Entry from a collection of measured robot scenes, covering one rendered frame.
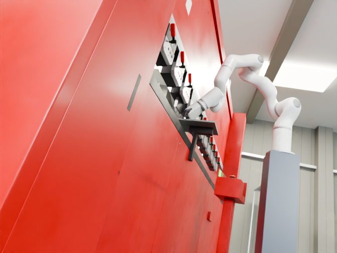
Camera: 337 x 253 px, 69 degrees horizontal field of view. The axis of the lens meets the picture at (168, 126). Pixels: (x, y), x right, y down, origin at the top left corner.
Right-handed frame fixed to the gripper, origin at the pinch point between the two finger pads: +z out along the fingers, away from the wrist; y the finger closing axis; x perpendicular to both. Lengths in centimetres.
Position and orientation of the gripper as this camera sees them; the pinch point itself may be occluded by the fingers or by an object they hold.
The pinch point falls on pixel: (181, 121)
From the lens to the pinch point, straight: 157.9
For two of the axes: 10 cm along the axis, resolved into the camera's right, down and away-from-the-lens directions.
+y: -2.9, -4.4, -8.5
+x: 5.5, 6.5, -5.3
